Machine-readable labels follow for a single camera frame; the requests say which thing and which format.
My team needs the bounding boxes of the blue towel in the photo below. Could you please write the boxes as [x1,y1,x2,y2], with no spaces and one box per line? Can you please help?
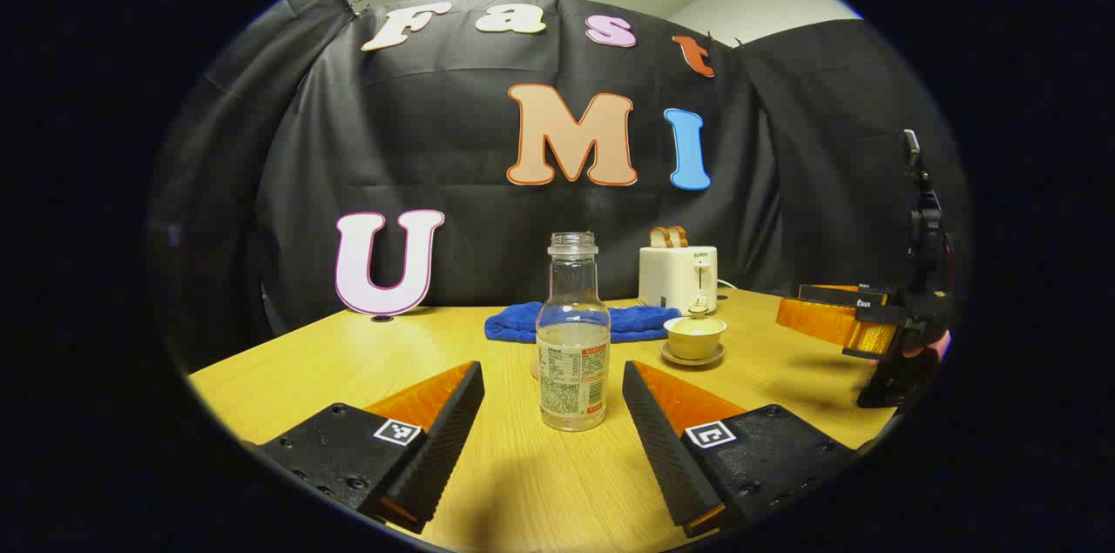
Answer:
[484,301,682,344]

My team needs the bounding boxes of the clear water bottle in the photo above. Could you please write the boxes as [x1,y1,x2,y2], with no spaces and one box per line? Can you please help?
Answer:
[535,232,612,433]

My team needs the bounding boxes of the cream saucer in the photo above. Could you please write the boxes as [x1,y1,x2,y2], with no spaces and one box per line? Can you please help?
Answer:
[659,342,726,368]

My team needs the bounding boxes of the white toaster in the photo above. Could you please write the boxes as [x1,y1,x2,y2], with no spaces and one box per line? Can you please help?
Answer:
[639,245,720,315]

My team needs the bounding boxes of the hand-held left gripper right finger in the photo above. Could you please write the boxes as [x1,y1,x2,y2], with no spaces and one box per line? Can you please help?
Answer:
[622,361,863,538]

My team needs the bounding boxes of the black backdrop cloth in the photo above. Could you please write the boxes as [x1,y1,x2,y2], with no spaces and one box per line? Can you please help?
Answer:
[148,0,972,362]

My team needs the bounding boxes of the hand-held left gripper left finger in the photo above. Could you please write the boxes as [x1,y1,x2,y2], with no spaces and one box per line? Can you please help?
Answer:
[240,361,485,535]

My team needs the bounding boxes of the cream teacup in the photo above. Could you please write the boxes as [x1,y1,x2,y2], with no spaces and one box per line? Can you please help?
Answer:
[664,316,728,361]

